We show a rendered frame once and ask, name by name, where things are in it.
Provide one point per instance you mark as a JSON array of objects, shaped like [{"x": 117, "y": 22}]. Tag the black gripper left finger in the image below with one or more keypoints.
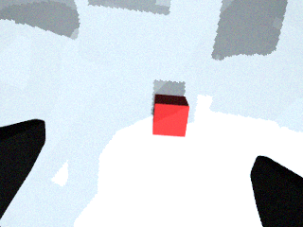
[{"x": 20, "y": 146}]

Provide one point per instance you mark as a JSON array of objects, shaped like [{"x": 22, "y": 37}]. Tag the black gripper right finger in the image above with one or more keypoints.
[{"x": 278, "y": 193}]

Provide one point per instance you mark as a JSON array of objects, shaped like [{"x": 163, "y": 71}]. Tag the red block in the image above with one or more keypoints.
[{"x": 170, "y": 115}]

